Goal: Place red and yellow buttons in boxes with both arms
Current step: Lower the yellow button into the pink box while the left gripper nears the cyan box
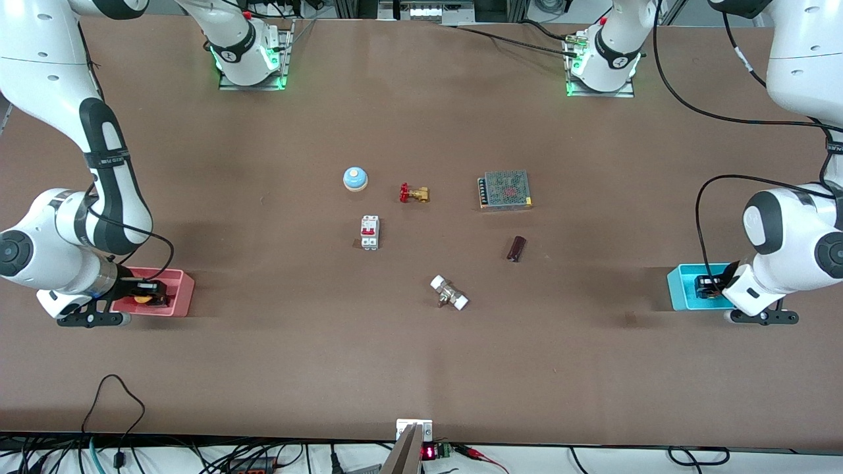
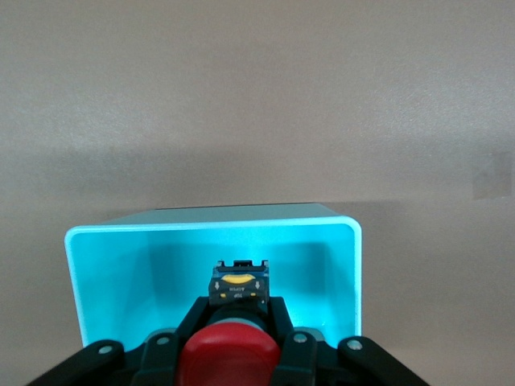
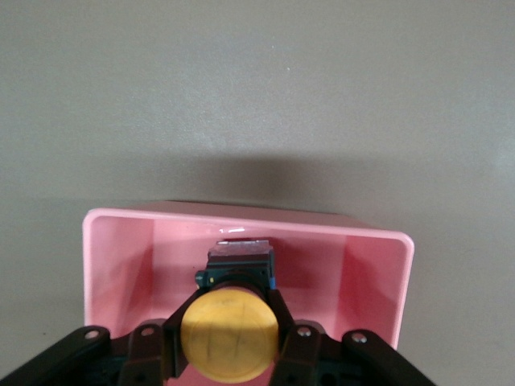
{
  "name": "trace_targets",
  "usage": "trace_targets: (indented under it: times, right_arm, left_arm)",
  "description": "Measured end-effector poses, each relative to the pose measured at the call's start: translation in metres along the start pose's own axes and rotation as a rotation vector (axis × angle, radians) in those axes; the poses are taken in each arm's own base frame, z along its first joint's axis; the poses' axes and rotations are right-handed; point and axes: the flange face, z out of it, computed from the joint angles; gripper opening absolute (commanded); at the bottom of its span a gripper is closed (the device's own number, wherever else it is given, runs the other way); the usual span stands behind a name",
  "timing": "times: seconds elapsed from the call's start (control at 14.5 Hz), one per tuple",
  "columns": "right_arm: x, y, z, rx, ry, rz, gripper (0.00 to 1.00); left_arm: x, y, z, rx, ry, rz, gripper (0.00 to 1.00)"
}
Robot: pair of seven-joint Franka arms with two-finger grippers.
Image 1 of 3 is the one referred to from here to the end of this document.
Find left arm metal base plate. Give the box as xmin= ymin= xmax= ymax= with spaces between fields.
xmin=566 ymin=33 xmax=635 ymax=98

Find white camera bracket plate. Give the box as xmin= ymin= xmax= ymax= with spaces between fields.
xmin=396 ymin=419 xmax=433 ymax=443

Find red alligator clip lead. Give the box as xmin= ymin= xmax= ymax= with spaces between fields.
xmin=460 ymin=446 xmax=509 ymax=474

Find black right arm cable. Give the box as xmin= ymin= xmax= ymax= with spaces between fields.
xmin=84 ymin=39 xmax=176 ymax=284

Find black base power cable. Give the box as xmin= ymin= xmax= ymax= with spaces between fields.
xmin=448 ymin=21 xmax=582 ymax=57

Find metal fitting white ends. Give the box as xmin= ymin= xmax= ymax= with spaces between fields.
xmin=430 ymin=275 xmax=470 ymax=311

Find black coiled floor cable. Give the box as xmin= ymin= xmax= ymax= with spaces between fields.
xmin=667 ymin=446 xmax=730 ymax=466

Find dark power strip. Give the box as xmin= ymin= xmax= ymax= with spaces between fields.
xmin=227 ymin=456 xmax=277 ymax=474

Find black looped table cable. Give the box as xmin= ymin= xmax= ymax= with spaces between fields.
xmin=80 ymin=374 xmax=147 ymax=469

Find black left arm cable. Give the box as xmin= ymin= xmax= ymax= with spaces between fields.
xmin=652 ymin=0 xmax=843 ymax=294

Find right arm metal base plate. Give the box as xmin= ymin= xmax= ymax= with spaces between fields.
xmin=219 ymin=20 xmax=290 ymax=91

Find metal mesh power supply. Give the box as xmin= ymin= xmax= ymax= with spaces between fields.
xmin=478 ymin=171 xmax=533 ymax=212

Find grey aluminium camera bar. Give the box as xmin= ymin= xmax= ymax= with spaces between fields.
xmin=379 ymin=423 xmax=423 ymax=474

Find cyan plastic box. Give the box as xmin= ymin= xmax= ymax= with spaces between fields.
xmin=667 ymin=263 xmax=743 ymax=311

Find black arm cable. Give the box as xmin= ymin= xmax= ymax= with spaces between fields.
xmin=84 ymin=39 xmax=176 ymax=284
xmin=652 ymin=0 xmax=843 ymax=294

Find white lit device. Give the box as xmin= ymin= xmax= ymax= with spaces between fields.
xmin=379 ymin=0 xmax=475 ymax=22

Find pink plastic box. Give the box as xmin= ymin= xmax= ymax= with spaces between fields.
xmin=109 ymin=267 xmax=196 ymax=318

